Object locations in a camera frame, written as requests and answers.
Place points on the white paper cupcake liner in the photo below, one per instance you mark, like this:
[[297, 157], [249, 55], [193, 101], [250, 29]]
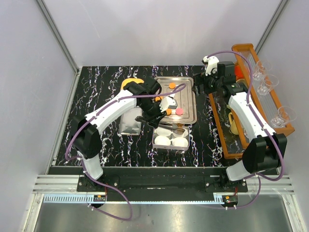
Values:
[[163, 132], [180, 142], [180, 132], [162, 140]]

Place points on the aluminium frame rail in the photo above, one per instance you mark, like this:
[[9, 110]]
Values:
[[57, 35]]

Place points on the pink round cookie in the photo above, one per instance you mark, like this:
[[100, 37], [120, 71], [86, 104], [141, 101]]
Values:
[[179, 111]]

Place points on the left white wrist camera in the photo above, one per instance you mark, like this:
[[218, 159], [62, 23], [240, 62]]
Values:
[[168, 103]]

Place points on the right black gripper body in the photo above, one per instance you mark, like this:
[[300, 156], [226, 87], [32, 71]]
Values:
[[211, 83]]

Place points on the clear glass cup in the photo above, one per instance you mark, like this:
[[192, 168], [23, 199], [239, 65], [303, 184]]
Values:
[[284, 115], [261, 68], [267, 84]]

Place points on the yellow mug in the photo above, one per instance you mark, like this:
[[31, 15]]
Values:
[[233, 126]]

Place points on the lilac cookie tin box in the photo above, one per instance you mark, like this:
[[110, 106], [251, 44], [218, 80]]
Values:
[[171, 146]]

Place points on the orange cup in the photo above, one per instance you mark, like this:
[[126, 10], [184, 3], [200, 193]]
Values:
[[238, 72]]

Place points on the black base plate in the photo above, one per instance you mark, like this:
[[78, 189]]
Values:
[[166, 184]]

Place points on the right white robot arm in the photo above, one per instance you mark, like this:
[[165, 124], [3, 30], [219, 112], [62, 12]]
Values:
[[266, 147]]

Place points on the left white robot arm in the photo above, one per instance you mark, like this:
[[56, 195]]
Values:
[[86, 130]]

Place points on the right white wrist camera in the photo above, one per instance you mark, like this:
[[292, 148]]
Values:
[[211, 64]]

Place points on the metal serving tongs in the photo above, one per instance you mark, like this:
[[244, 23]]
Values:
[[169, 127]]

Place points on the yellow plate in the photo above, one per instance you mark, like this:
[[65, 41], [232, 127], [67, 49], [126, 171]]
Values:
[[129, 80]]

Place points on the orange round cookie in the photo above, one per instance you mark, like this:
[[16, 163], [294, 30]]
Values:
[[172, 85]]

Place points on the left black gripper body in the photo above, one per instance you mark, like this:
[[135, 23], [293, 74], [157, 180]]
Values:
[[152, 111]]

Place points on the wooden shelf rack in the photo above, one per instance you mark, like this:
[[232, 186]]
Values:
[[268, 105]]

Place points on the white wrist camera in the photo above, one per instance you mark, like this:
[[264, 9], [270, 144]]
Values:
[[211, 64], [168, 103]]

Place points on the large steel baking tray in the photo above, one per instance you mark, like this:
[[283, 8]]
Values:
[[186, 99]]

